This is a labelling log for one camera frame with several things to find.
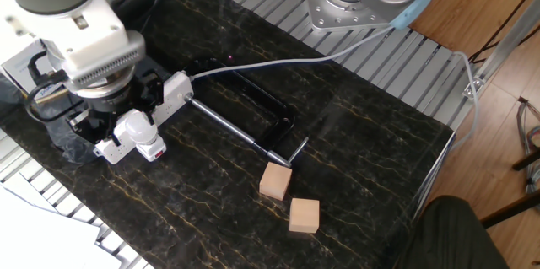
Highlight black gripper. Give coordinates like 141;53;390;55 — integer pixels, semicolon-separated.
67;71;166;147

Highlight white light bulb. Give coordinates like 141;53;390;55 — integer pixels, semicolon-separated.
123;108;160;147

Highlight white bulb holder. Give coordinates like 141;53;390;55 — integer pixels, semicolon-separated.
134;136;168;164

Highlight white power strip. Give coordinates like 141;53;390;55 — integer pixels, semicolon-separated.
92;70;195;166

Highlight white paper sheets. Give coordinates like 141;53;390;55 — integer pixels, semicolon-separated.
0;171;123;269

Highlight black C-clamp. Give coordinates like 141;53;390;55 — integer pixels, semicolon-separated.
181;57;311;168

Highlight wooden cube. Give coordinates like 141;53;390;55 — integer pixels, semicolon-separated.
259;162;293;202
289;197;321;234

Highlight dark trousered person leg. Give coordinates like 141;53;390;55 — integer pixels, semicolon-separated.
394;195;511;269

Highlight dark wooden stool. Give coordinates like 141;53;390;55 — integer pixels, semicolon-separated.
480;146;540;229

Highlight white power strip cable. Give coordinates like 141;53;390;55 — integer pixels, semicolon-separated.
188;25;396;83

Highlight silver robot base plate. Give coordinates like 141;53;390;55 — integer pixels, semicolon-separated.
301;0;396;33

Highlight grey cable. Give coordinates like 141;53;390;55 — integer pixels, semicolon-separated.
449;51;482;152

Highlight black floor cables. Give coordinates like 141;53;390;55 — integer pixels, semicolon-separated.
467;0;540;64

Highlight aluminium frame rail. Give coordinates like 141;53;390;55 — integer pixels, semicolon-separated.
462;0;540;100

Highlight coloured wire bundle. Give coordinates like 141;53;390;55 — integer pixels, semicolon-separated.
516;95;540;196

